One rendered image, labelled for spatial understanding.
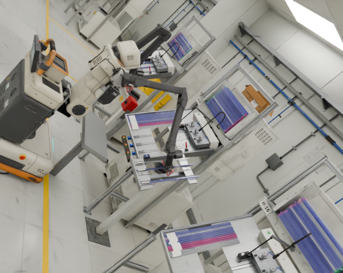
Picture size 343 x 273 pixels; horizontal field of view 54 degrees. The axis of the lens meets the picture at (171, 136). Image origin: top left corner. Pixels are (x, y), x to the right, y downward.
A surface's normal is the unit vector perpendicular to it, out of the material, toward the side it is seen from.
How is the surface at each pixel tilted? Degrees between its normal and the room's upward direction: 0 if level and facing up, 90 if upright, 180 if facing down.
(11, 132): 90
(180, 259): 44
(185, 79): 90
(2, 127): 90
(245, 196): 89
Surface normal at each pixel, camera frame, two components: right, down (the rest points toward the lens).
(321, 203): -0.63, -0.47
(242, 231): 0.08, -0.78
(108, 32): 0.27, 0.62
